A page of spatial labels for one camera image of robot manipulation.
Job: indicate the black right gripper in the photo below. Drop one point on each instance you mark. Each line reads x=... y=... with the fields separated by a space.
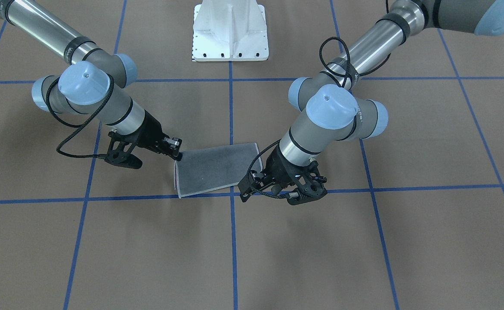
x=152 y=130

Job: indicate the white pedestal column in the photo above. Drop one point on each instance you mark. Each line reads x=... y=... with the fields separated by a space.
x=229 y=31

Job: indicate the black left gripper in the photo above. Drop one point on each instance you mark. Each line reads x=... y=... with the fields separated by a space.
x=279 y=168

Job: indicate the pink towel with white edge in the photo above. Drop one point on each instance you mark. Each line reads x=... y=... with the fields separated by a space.
x=206 y=170

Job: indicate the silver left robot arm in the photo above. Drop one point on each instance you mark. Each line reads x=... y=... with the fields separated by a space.
x=328 y=110

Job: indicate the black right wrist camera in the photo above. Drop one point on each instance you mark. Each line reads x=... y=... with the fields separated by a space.
x=120 y=149

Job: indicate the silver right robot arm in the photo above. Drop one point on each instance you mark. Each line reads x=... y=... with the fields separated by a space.
x=91 y=87

